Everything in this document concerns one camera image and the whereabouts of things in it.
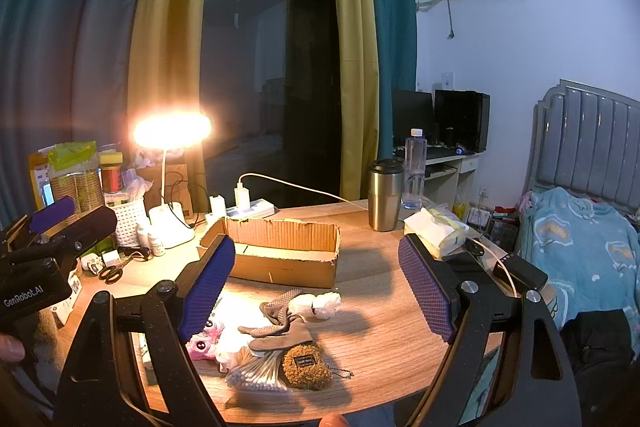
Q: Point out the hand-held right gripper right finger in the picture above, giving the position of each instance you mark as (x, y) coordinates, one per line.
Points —
(425, 292)

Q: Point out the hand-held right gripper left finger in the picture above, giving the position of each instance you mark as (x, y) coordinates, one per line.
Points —
(207, 287)

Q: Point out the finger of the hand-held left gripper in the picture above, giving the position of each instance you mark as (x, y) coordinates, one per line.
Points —
(52, 213)
(92, 224)

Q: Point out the pink plush toy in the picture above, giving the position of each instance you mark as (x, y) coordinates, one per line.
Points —
(205, 343)

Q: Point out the brown cardboard box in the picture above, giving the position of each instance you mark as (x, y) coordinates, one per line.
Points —
(280, 269)

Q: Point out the grey patterned sock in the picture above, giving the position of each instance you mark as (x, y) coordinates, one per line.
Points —
(280, 304)

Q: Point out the white plush toy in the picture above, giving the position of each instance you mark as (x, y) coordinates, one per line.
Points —
(317, 304)

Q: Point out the brown plush pouch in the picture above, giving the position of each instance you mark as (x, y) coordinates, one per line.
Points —
(306, 367)

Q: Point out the person's left hand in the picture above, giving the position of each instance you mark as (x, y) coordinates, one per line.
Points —
(9, 349)

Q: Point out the white woven plastic basket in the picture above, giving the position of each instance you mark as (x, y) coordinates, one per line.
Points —
(127, 222)

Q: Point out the orange packet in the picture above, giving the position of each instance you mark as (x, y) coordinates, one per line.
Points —
(37, 177)

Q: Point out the white plug adapter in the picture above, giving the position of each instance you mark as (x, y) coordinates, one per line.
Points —
(91, 264)

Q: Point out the small white box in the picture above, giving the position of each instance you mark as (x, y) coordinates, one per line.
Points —
(67, 307)

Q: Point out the green snack bag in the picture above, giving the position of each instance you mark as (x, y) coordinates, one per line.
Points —
(75, 177)

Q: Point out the black scissors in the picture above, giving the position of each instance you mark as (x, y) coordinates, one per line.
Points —
(121, 263)

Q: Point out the red jar with yellow lid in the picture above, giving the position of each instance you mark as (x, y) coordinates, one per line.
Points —
(111, 177)

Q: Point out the white pill bottle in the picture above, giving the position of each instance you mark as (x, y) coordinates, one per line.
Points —
(143, 238)
(158, 245)

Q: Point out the crumpled white plastic bag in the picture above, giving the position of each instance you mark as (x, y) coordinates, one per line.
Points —
(136, 181)

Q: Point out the yellow and white tissue pack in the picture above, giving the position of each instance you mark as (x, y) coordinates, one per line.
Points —
(435, 229)

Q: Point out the white desk lamp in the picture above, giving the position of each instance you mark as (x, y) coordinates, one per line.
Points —
(170, 224)

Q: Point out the white power adapter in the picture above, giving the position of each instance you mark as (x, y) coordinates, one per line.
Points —
(217, 205)

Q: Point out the white power strip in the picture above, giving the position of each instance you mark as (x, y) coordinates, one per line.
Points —
(255, 209)

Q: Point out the white charger plug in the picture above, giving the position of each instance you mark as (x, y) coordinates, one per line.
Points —
(243, 198)

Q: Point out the brown paper bag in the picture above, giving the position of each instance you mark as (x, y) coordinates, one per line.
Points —
(181, 187)

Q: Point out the steel tumbler with black lid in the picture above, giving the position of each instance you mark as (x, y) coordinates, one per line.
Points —
(385, 202)

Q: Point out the black power bank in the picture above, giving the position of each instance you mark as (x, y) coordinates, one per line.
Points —
(525, 274)

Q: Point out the white computer desk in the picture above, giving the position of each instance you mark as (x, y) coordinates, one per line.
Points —
(445, 179)

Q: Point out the clear plastic water bottle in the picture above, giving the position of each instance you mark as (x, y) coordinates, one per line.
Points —
(414, 167)

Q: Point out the blue printed blanket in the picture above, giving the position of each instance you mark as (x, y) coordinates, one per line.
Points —
(585, 257)

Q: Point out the teal curtain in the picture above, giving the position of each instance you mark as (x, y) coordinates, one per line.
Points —
(397, 17)
(75, 32)

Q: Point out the black garment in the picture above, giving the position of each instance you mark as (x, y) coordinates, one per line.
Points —
(600, 347)

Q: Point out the yellow curtain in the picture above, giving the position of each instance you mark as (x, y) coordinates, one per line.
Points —
(170, 32)
(355, 57)

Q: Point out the grey padded headboard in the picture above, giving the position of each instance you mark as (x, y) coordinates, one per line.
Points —
(585, 142)

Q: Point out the dark glass window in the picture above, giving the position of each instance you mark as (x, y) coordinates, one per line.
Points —
(270, 57)

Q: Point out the white wall socket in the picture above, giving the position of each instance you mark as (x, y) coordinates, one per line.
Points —
(447, 80)

